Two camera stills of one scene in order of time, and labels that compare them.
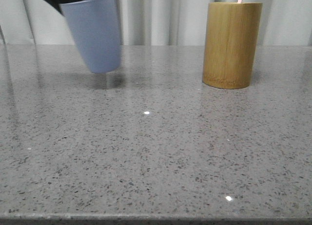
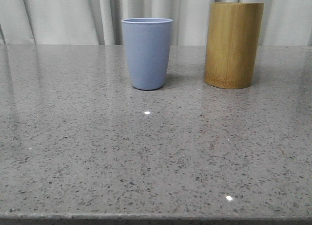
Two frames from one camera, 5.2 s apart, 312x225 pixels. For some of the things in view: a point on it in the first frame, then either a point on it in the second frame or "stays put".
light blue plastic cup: x=94 y=23 -> x=147 y=42
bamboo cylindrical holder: x=231 y=35 stays put
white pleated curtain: x=157 y=18 stays put
